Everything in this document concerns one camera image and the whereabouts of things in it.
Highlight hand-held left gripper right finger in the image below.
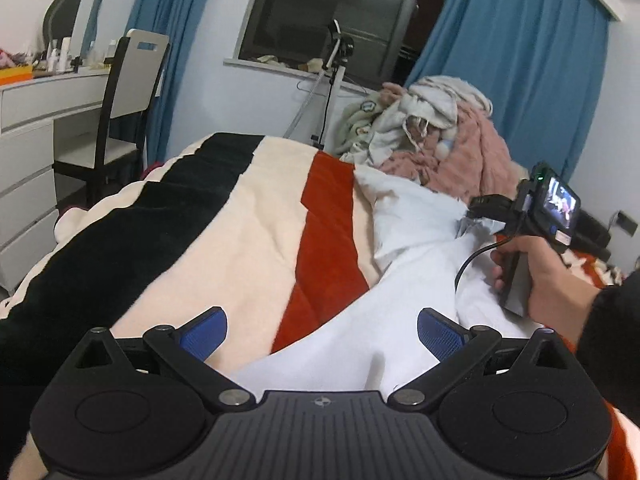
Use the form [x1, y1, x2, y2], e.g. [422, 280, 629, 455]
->
[387, 308, 571, 410]

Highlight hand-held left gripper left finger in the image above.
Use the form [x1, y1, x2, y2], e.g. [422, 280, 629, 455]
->
[75, 306, 253, 411]

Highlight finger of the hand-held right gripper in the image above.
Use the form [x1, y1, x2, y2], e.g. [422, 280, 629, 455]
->
[469, 194, 512, 221]

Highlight white pants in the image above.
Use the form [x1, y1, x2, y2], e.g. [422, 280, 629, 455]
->
[235, 164, 546, 393]

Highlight person's right forearm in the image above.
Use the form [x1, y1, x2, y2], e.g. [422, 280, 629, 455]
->
[557, 267, 640, 401]

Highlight person's right hand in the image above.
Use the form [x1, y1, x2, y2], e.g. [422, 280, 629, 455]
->
[489, 234, 582, 329]

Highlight pink fuzzy garment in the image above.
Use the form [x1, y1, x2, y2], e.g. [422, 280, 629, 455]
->
[380, 82, 521, 201]

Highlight black armchair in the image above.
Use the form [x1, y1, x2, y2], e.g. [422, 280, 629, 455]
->
[570, 215, 615, 263]

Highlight plaid cloth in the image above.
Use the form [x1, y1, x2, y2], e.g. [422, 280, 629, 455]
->
[404, 115, 432, 148]

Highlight striped fleece blanket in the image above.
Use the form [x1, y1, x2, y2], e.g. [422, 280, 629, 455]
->
[0, 132, 640, 480]

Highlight off-white hooded garment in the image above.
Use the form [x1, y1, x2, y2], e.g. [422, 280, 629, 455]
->
[370, 76, 493, 161]

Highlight blue curtain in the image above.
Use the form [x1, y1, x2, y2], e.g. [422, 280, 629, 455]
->
[132, 0, 223, 166]
[405, 0, 612, 186]

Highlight green fleece garment with patch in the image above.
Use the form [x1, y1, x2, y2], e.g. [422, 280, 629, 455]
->
[334, 95, 386, 158]

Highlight white tripod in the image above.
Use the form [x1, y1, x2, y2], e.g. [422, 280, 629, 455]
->
[282, 19, 356, 153]

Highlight white dresser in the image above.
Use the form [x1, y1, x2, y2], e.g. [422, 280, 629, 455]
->
[0, 67, 123, 296]

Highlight dark window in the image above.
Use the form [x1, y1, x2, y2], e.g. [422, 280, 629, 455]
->
[235, 0, 451, 88]

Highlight group of toiletry bottles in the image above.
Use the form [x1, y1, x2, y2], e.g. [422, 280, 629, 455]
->
[40, 35, 118, 73]

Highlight wavy-framed mirror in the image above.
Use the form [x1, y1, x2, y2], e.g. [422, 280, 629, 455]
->
[42, 0, 107, 56]

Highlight black cable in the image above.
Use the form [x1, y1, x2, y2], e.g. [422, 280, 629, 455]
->
[454, 239, 503, 323]

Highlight white chair with black frame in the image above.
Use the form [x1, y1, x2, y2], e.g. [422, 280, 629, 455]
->
[52, 28, 172, 208]

